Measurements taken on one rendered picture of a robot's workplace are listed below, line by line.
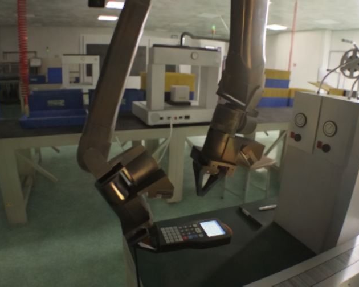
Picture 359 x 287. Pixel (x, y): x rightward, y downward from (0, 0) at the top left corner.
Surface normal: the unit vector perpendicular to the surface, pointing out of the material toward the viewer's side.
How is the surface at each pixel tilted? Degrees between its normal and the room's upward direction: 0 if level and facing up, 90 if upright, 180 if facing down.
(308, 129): 90
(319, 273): 0
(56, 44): 90
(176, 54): 90
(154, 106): 90
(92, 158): 73
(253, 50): 104
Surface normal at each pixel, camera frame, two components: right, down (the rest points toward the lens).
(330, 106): -0.92, 0.07
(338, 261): 0.04, -0.96
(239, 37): -0.76, 0.52
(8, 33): 0.39, 0.29
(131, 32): 0.44, 0.01
